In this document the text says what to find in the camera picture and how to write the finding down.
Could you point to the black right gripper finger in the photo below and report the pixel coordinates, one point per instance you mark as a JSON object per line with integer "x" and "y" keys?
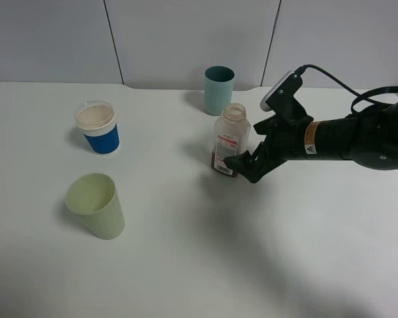
{"x": 253, "y": 166}

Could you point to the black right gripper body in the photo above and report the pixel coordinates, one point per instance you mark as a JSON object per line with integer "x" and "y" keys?
{"x": 283, "y": 141}

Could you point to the clear plastic drink bottle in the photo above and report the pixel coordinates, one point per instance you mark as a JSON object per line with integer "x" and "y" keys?
{"x": 231, "y": 133}

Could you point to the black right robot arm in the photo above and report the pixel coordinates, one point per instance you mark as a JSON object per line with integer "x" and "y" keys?
{"x": 369, "y": 138}

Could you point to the teal plastic cup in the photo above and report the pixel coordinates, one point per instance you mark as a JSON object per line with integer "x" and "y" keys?
{"x": 219, "y": 82}

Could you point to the pale green plastic cup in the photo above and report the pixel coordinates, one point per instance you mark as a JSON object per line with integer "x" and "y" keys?
{"x": 94, "y": 201}

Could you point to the blue ribbed paper cup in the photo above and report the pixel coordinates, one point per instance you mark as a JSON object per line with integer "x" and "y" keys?
{"x": 97, "y": 122}

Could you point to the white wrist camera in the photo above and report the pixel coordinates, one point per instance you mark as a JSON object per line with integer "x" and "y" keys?
{"x": 280, "y": 98}

